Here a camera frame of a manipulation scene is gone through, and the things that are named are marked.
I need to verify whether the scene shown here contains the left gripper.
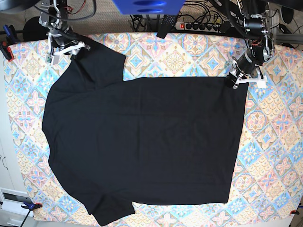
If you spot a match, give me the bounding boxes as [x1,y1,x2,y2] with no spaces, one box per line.
[224,63,260,89]

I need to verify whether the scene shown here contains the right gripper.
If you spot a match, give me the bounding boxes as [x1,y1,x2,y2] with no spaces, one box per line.
[48,33,80,51]

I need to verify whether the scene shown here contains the black T-shirt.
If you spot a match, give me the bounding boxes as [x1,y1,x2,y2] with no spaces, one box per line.
[42,37,248,226]

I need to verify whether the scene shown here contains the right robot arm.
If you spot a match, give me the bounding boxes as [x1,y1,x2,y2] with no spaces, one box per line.
[38,0,80,55]

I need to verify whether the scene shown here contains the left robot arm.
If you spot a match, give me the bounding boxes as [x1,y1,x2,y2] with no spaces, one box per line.
[224,0,275,89]

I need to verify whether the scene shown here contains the blue box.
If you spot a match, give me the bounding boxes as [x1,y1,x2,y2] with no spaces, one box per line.
[113,0,185,15]

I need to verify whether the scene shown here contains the patterned tablecloth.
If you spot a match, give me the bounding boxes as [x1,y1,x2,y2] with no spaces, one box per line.
[0,33,303,227]

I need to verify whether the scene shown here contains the orange clamp bottom right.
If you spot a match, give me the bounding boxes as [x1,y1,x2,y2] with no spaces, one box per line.
[290,210,300,215]

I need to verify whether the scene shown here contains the white cabinet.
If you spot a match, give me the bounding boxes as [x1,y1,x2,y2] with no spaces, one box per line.
[0,60,37,227]

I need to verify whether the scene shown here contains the blue orange clamp bottom left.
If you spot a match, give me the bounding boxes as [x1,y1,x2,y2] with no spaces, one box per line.
[21,202,42,211]

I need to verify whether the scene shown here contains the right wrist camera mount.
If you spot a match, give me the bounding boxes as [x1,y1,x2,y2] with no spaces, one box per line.
[45,42,91,65]

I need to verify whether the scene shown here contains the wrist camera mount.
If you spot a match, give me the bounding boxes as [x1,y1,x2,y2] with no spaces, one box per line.
[232,69,267,89]
[45,42,91,65]

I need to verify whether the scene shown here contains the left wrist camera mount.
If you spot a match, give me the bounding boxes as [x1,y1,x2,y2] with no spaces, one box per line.
[232,69,267,89]

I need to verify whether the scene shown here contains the white power strip red switch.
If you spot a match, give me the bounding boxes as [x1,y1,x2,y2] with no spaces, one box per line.
[175,22,221,33]

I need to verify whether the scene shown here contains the black mesh strap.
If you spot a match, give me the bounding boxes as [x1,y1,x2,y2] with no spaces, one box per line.
[156,14,177,39]

